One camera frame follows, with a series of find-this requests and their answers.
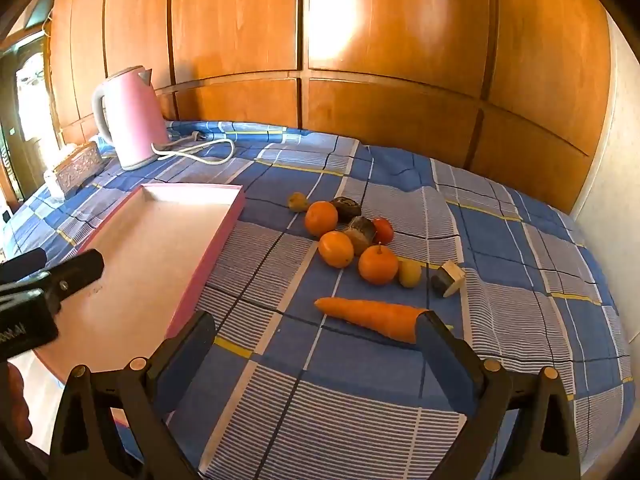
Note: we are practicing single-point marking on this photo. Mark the dark brown cut fruit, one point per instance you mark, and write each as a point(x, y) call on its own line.
point(361, 234)

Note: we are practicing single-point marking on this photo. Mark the wooden wardrobe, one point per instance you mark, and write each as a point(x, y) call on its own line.
point(390, 60)

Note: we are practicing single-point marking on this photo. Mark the person's left hand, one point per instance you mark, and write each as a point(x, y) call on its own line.
point(14, 400)

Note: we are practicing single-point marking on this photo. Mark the small yellow-green fruit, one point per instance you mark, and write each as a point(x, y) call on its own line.
point(297, 202)

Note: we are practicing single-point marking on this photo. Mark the orange with stem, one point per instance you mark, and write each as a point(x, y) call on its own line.
point(378, 264)

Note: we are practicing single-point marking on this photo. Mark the carrot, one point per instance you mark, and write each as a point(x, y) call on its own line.
point(370, 317)

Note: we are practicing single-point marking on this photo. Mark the red tomato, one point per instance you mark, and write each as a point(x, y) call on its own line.
point(385, 230)

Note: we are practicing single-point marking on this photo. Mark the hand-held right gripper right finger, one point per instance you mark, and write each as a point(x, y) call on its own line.
point(440, 347)

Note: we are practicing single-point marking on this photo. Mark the blue plaid blanket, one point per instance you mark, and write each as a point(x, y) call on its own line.
point(500, 240)

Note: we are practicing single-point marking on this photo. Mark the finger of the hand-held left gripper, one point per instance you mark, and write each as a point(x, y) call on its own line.
point(22, 266)
point(75, 275)

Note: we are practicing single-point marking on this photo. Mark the pink electric kettle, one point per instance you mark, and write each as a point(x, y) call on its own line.
point(135, 115)

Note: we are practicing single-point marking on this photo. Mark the dark brown round fruit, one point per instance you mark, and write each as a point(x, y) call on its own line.
point(346, 208)

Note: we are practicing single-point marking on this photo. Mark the small yellow fruit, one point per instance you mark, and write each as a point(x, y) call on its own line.
point(409, 273)

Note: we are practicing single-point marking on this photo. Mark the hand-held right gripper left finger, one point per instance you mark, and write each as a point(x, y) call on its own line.
point(192, 332)

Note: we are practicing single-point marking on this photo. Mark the ornate carved box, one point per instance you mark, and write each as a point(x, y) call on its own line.
point(75, 165)

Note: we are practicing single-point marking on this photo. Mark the pink shallow tray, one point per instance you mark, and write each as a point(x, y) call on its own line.
point(150, 250)

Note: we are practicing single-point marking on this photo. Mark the dark cut piece white face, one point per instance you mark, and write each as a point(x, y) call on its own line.
point(448, 279)

